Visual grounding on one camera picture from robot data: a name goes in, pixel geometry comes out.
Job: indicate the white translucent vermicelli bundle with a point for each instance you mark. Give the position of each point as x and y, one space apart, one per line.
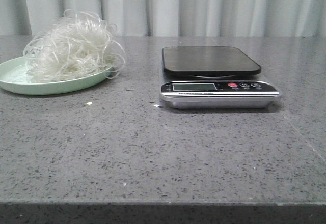
79 45

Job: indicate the black silver kitchen scale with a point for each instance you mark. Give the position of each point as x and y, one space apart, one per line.
213 77

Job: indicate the white pleated curtain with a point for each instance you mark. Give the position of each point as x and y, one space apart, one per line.
243 18

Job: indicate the light green round plate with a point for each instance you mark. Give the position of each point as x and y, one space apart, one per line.
14 79

